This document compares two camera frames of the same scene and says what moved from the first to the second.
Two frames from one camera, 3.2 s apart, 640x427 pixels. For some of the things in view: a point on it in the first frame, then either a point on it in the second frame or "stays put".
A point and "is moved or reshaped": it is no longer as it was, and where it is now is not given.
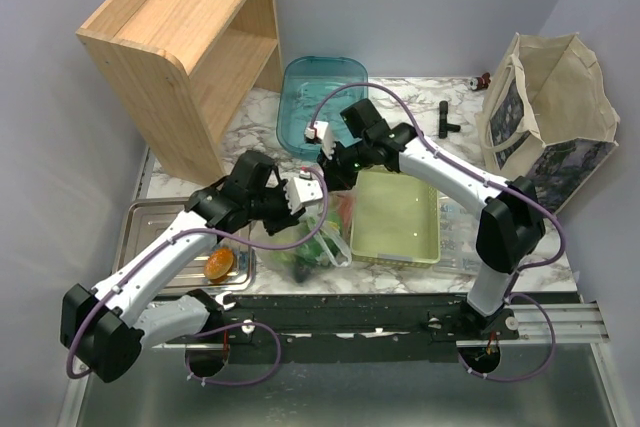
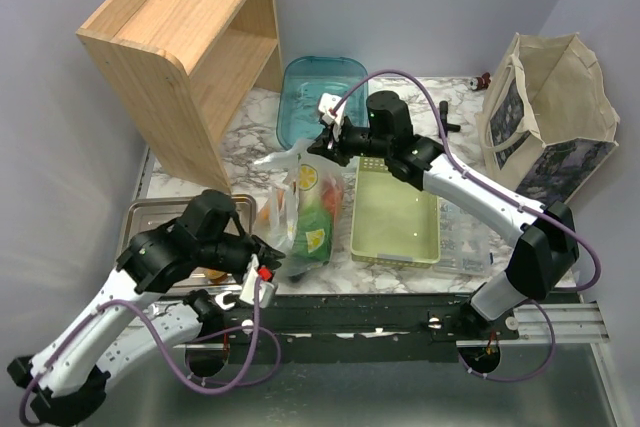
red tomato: (345, 205) is moved or reshaped
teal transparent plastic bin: (316, 89) stays put
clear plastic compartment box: (458, 238) stays put
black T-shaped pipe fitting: (444, 126) stays put
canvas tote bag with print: (547, 117) stays put
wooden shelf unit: (184, 44) stays put
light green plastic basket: (395, 220) stays put
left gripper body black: (272, 209) → (232, 256)
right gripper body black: (345, 164) → (355, 141)
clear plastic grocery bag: (320, 239) is moved or reshaped
